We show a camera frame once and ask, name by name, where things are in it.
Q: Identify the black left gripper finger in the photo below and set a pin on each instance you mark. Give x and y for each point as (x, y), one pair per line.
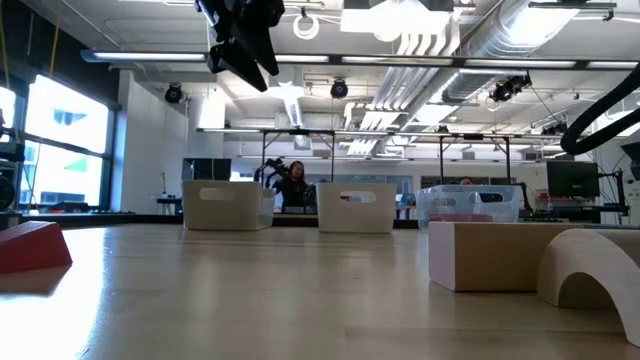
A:
(260, 45)
(235, 62)

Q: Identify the long red block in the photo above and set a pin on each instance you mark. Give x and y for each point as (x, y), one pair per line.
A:
(30, 247)

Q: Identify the wooden rectangular block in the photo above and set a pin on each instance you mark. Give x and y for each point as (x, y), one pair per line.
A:
(480, 257)

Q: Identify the wooden arch block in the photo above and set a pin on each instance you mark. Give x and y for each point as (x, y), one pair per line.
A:
(575, 250)

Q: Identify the black background robot arm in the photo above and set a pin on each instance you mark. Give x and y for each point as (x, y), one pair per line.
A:
(270, 167)

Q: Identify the long ceiling light strip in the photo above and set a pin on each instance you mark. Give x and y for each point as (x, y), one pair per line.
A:
(150, 56)

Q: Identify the black monitor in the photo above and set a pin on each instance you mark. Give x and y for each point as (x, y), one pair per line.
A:
(207, 170)
(572, 179)

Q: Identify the person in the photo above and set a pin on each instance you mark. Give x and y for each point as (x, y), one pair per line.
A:
(466, 180)
(295, 192)

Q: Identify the grey plastic bin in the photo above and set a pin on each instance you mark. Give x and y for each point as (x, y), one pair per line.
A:
(225, 210)

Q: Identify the large bright window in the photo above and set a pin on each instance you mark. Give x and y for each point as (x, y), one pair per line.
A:
(65, 125)

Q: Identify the white plastic bin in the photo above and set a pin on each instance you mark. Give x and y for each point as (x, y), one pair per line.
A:
(355, 217)

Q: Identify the black equipment stack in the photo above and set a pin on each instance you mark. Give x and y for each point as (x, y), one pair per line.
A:
(7, 190)

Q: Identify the clear plastic bin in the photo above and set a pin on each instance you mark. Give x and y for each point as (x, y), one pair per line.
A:
(505, 205)

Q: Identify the round black ceiling camera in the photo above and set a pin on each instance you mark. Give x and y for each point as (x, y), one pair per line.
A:
(339, 89)
(173, 93)

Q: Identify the black background rig frame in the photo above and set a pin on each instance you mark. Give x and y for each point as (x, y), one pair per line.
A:
(263, 150)
(441, 160)

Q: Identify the black aluminium table frame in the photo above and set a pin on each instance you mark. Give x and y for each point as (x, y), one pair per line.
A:
(100, 219)

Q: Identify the silver ventilation duct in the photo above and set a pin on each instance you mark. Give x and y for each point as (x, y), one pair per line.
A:
(500, 40)

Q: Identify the black ceiling camera cluster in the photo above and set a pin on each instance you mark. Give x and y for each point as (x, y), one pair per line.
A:
(507, 89)

